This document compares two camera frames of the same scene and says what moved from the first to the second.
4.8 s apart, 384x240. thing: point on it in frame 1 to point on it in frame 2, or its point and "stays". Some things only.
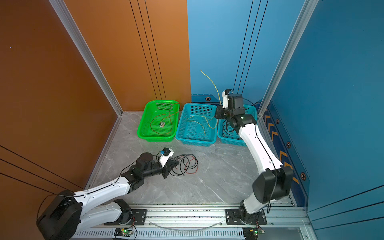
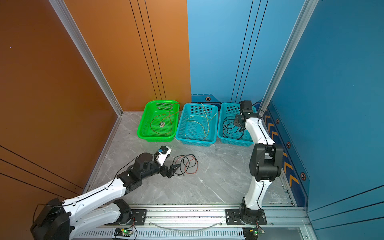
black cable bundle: x=187 y=161 stays
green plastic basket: x=159 y=120 stays
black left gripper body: x=164 y=171 stays
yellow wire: x=213 y=83 to x=207 y=120
